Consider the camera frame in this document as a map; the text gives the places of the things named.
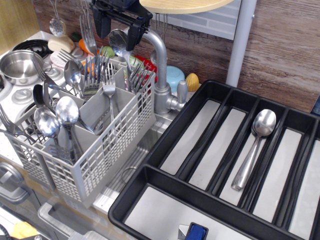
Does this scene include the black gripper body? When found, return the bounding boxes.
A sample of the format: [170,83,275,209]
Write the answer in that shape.
[90,0,153,30]

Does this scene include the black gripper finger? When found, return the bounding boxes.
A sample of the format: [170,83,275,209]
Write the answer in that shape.
[93,10,111,40]
[126,22,145,51]

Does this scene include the big steel spoon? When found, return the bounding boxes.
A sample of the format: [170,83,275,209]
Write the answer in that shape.
[55,96,79,165]
[109,29,132,76]

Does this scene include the back steel spoon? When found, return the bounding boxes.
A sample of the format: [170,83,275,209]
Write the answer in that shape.
[64,60,83,99]

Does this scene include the dark steel spoon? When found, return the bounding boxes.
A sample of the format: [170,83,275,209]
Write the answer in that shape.
[33,84,54,112]

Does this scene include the front left steel spoon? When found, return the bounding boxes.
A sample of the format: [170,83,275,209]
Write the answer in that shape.
[33,107,61,146]

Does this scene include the grey plastic cutlery basket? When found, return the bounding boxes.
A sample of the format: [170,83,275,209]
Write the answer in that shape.
[7,71,156,208]

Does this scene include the steel spoon in tray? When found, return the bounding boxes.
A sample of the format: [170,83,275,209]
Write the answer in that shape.
[231,109,277,191]

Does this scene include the black cutlery tray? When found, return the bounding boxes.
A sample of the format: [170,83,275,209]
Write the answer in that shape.
[108,80,320,240]

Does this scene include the blue object in tray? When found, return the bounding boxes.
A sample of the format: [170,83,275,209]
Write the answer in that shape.
[177,222,209,240]

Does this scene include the tall steel fork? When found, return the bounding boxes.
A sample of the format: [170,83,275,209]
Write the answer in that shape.
[79,0,98,57]

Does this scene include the green toy vegetable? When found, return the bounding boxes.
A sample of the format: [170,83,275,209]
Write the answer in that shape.
[100,46,116,58]

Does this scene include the orange toy vegetable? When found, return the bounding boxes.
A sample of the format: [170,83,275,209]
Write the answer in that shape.
[78,38,99,57]

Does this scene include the red toy pepper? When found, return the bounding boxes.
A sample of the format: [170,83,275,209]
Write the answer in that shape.
[134,55,157,73]

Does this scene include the round wooden shelf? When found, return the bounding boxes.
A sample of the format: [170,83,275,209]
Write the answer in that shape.
[139,0,233,14]

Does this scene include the right forks cluster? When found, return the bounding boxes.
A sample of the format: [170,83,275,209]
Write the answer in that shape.
[128,62,154,94]

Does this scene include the forks cluster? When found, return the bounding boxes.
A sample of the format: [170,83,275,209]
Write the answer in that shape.
[128,62,154,94]
[83,48,109,100]

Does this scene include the middle forks cluster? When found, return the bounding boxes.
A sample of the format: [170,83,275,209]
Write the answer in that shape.
[83,48,109,100]

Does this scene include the hanging slotted ladle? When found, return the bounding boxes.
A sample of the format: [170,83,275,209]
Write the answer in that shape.
[49,0,67,38]

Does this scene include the cream toy bread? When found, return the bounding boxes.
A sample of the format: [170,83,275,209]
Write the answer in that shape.
[48,36,76,53]

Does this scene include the light blue toy bowl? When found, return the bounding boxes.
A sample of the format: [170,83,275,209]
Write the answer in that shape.
[166,65,185,88]

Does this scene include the centre steel fork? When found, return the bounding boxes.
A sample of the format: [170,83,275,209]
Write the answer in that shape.
[102,63,116,122]

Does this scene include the black stove burner coil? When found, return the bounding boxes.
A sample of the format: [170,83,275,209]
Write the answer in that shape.
[12,39,53,59]

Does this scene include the yellow toy corn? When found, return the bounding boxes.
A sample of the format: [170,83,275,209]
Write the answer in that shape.
[185,73,200,92]

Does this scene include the grey toy faucet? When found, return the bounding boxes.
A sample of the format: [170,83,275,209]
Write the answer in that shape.
[142,30,188,114]

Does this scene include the far left steel fork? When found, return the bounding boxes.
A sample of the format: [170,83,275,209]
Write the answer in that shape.
[0,105,36,145]

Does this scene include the hanging wire utensil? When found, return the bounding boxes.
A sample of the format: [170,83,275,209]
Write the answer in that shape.
[155,13,168,42]

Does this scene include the grey metal post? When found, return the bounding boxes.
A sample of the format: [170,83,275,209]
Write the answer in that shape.
[226,0,257,87]

